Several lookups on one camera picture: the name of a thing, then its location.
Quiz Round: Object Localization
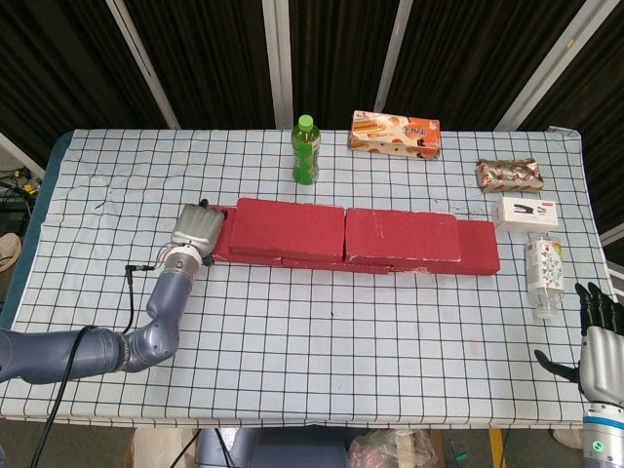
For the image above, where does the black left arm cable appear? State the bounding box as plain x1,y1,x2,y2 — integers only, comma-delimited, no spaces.
36,262,165,468

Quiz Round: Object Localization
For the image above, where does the clear plastic bag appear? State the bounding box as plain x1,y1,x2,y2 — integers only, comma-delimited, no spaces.
348,428,438,468

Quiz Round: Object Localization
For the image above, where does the orange biscuit box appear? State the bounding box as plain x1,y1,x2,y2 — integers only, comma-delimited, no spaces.
346,109,443,161

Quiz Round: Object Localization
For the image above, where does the clear bottle patterned label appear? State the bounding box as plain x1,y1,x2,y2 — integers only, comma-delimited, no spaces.
524,232,566,324

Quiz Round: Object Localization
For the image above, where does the gold red snack packet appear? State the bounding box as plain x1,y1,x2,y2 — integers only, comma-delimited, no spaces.
475,156,545,192

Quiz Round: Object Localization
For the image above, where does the beige shoe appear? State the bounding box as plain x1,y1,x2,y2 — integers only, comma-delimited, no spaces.
0,232,23,273

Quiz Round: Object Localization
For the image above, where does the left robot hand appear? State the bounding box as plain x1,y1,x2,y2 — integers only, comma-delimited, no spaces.
168,198,230,268

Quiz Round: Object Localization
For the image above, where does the green drink bottle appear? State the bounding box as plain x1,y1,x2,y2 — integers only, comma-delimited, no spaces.
291,114,323,186

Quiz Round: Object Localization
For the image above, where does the red brick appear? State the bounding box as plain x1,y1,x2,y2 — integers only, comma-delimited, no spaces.
281,256,394,275
228,197,347,264
343,207,462,264
389,219,502,277
212,207,284,267

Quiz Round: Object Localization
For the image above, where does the white stapler box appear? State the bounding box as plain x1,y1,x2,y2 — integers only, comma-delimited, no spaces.
490,196,561,231

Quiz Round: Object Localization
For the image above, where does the blue grey robot torso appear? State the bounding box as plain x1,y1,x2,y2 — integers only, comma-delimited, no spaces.
194,428,352,468

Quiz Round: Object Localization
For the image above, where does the dark brown curtain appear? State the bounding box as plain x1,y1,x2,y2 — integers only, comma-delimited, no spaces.
0,0,624,235

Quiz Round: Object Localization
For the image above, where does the white black grid tablecloth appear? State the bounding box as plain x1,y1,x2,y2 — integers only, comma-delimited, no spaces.
0,127,613,431

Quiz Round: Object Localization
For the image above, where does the white frame post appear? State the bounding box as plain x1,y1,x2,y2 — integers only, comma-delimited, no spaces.
261,0,294,131
491,0,591,132
105,0,181,131
373,0,415,114

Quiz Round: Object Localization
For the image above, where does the blue under cloth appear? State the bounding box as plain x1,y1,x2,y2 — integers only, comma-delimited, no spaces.
0,132,75,329

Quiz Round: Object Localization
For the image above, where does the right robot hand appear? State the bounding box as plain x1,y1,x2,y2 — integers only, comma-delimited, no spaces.
533,281,624,406

